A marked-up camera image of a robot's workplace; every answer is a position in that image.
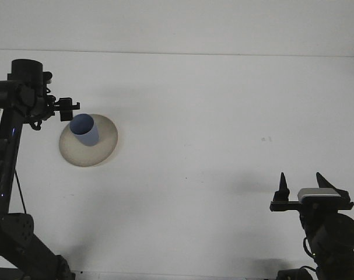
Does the pale blue cup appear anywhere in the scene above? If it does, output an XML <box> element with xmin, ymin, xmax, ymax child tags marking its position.
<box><xmin>69</xmin><ymin>113</ymin><xmax>100</xmax><ymax>148</ymax></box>

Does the pale round plate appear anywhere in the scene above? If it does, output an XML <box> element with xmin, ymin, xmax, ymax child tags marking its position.
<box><xmin>58</xmin><ymin>114</ymin><xmax>119</xmax><ymax>168</ymax></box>

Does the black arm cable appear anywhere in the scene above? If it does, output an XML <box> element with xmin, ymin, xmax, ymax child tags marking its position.
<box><xmin>13</xmin><ymin>86</ymin><xmax>57</xmax><ymax>215</ymax></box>
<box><xmin>299</xmin><ymin>236</ymin><xmax>354</xmax><ymax>275</ymax></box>

